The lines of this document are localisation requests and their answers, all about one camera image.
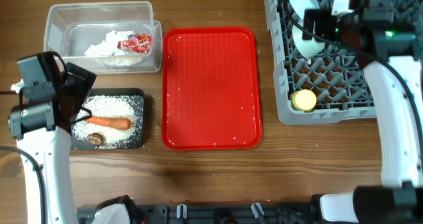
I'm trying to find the orange carrot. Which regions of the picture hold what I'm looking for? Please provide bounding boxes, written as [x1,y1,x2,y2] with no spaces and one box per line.
[86,116,132,131]

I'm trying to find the small light blue bowl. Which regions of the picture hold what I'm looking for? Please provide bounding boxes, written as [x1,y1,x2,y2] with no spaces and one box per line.
[289,0,320,20]

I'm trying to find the black waste tray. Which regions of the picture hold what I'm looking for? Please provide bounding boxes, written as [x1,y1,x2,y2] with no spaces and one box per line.
[71,87,145,151]

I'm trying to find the yellow plastic cup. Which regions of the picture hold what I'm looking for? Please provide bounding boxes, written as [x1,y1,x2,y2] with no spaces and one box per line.
[289,89,317,112]

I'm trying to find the green bowl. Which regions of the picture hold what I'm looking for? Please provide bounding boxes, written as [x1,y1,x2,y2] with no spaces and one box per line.
[291,26,325,59]

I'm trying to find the red snack wrapper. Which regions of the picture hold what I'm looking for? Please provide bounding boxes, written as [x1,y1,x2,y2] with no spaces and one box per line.
[117,34,153,54]

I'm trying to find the grey dishwasher rack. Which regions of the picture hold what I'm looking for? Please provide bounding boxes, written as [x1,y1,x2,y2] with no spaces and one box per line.
[264,0,422,125]

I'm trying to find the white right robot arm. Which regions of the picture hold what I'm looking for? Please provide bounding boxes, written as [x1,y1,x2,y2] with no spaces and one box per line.
[285,0,422,223]

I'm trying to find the clear plastic waste bin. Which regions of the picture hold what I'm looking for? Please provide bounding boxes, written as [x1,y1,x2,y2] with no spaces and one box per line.
[43,1,162,74]

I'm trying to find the white rice grains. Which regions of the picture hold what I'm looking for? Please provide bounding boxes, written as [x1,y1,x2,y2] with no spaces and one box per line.
[71,94,145,150]

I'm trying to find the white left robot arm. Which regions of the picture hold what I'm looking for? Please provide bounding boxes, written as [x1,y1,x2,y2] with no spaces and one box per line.
[2,51,96,223]

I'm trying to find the crumpled white tissue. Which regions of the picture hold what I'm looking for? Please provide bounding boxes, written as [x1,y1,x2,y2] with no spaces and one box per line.
[85,30,141,66]

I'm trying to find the red plastic tray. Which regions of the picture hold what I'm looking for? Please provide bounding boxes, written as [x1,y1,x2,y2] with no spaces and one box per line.
[161,26,262,151]

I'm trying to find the brown food scrap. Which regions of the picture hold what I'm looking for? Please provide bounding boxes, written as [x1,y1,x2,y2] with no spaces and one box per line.
[86,133,104,146]

